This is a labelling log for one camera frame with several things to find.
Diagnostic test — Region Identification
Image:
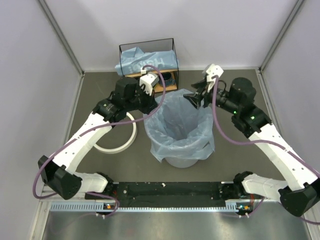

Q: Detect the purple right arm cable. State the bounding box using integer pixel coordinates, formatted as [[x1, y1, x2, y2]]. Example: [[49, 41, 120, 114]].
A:
[[211, 77, 320, 225]]

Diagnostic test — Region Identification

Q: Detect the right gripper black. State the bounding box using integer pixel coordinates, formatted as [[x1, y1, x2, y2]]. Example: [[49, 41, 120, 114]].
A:
[[183, 79, 240, 115]]

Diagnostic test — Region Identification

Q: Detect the white trash bin rim ring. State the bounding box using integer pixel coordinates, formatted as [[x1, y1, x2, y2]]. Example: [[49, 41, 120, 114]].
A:
[[93, 112, 138, 155]]

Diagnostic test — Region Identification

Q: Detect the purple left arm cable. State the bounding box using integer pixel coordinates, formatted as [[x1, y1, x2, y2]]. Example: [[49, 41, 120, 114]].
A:
[[33, 64, 166, 218]]

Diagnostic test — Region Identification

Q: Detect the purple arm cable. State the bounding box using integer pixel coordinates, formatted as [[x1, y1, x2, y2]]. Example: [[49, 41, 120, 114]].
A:
[[211, 77, 320, 225], [33, 64, 166, 218]]

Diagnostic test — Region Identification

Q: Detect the slotted grey cable duct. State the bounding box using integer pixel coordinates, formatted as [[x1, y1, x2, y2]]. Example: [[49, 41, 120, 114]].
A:
[[49, 199, 252, 213]]

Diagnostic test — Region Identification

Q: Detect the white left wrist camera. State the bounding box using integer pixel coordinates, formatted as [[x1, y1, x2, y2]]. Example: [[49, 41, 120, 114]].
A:
[[139, 72, 159, 96]]

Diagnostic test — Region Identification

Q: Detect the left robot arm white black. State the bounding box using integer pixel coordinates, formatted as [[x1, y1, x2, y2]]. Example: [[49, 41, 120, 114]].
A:
[[38, 73, 159, 200]]

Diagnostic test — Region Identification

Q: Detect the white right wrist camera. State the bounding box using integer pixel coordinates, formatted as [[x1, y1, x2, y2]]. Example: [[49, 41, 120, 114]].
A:
[[202, 63, 224, 93]]

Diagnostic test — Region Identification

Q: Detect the black wire wooden shelf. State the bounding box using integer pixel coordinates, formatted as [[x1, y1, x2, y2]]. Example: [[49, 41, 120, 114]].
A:
[[119, 38, 180, 93]]

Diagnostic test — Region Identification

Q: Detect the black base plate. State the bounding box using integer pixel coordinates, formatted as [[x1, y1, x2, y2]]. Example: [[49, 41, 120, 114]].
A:
[[84, 181, 263, 208]]

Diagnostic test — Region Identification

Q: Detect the dark blue mug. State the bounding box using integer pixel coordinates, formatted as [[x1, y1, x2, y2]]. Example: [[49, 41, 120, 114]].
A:
[[162, 72, 176, 87]]

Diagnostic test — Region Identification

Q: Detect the white grey trash bin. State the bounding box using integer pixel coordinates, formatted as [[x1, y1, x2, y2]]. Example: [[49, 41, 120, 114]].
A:
[[165, 157, 198, 169]]

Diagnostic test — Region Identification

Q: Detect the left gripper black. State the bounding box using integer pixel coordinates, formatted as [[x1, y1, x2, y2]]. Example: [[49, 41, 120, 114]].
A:
[[124, 84, 158, 115]]

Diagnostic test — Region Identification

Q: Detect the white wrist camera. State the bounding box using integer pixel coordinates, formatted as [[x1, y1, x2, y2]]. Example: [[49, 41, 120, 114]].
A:
[[202, 63, 224, 93], [139, 72, 159, 96]]

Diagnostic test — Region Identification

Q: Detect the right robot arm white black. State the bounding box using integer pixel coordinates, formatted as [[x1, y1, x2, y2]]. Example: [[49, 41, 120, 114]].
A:
[[183, 77, 320, 217]]

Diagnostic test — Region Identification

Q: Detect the light blue trash bag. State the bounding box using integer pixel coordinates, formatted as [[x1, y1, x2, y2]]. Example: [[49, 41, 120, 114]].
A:
[[143, 88, 215, 162], [114, 47, 178, 76]]

